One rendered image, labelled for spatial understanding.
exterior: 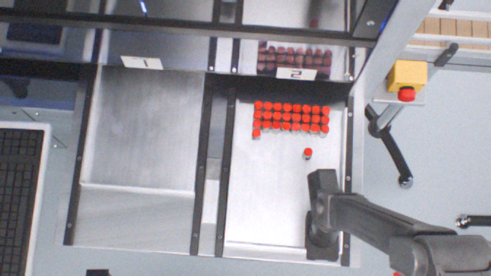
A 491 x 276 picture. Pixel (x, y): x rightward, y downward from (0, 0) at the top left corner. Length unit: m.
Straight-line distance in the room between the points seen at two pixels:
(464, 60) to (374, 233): 0.75
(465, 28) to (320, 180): 0.61
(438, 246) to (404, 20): 0.48
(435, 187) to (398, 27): 1.36
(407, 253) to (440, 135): 1.75
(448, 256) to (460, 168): 1.74
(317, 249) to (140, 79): 0.60
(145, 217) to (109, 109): 0.28
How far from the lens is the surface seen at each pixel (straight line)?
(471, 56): 1.51
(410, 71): 1.34
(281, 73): 1.30
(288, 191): 1.37
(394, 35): 1.12
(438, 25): 1.52
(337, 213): 1.00
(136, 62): 1.32
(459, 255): 0.71
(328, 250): 1.21
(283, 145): 1.39
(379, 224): 0.85
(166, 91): 1.44
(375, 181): 2.32
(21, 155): 1.54
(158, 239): 1.36
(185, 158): 1.38
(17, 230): 1.50
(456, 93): 2.51
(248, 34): 1.13
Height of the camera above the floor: 2.22
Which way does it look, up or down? 75 degrees down
